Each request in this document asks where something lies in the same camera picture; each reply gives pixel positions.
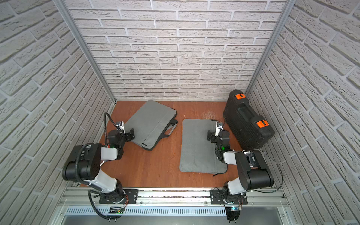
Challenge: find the grey zippered laptop bag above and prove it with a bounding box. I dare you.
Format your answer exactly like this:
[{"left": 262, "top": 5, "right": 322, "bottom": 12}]
[{"left": 124, "top": 100, "right": 178, "bottom": 151}]

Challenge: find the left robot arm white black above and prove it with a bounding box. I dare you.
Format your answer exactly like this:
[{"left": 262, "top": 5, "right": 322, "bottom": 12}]
[{"left": 62, "top": 129, "right": 135, "bottom": 205}]

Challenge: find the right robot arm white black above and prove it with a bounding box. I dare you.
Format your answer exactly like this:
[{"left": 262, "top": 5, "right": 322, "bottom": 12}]
[{"left": 207, "top": 130, "right": 274, "bottom": 204}]

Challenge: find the grey laptop sleeve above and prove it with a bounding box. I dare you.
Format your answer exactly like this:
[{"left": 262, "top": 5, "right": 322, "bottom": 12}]
[{"left": 179, "top": 119, "right": 227, "bottom": 174}]

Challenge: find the black plastic tool case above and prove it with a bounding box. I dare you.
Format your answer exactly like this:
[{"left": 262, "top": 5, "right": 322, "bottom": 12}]
[{"left": 223, "top": 90, "right": 275, "bottom": 151}]

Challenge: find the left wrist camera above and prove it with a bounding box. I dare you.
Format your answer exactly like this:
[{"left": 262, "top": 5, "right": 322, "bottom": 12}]
[{"left": 115, "top": 121, "right": 125, "bottom": 133}]

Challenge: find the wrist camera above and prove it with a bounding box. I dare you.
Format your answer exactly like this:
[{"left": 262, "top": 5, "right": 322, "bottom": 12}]
[
  {"left": 216, "top": 121, "right": 223, "bottom": 136},
  {"left": 115, "top": 121, "right": 125, "bottom": 133}
]

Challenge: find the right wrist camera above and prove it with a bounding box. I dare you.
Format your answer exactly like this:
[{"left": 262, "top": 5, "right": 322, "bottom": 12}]
[{"left": 216, "top": 121, "right": 223, "bottom": 136}]

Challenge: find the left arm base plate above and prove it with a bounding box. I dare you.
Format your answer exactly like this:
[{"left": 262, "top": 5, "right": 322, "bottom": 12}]
[{"left": 98, "top": 188, "right": 139, "bottom": 204}]

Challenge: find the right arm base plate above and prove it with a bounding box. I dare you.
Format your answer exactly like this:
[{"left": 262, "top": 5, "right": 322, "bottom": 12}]
[{"left": 210, "top": 188, "right": 248, "bottom": 205}]

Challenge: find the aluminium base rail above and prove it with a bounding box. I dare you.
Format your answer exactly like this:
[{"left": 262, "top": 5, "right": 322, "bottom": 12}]
[{"left": 57, "top": 187, "right": 290, "bottom": 209}]

